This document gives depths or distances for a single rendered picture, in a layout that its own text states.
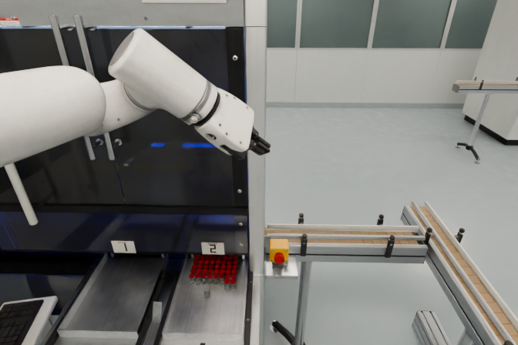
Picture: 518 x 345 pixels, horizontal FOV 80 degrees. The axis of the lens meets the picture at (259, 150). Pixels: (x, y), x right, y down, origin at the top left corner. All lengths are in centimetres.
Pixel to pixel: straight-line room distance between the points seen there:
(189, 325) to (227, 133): 81
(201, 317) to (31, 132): 96
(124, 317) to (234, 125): 90
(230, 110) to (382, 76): 548
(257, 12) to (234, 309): 97
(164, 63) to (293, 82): 521
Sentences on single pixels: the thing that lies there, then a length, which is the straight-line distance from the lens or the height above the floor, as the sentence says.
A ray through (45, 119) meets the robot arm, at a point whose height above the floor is 176.
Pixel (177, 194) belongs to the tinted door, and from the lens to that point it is 111.
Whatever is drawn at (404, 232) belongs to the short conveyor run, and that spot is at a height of 93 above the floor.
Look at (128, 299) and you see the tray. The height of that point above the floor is 88.
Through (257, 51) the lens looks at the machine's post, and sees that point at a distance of 87.
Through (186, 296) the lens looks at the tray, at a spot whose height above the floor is 88.
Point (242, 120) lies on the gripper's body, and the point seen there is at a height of 166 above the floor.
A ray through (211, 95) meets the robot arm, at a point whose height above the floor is 173.
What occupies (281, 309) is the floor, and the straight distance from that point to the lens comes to 231.
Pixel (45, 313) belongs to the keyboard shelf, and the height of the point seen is 80.
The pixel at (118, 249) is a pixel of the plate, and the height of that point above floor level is 101.
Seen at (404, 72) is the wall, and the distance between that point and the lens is 609.
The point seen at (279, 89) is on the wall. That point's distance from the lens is 568.
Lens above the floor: 188
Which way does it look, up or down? 27 degrees down
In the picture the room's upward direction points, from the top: straight up
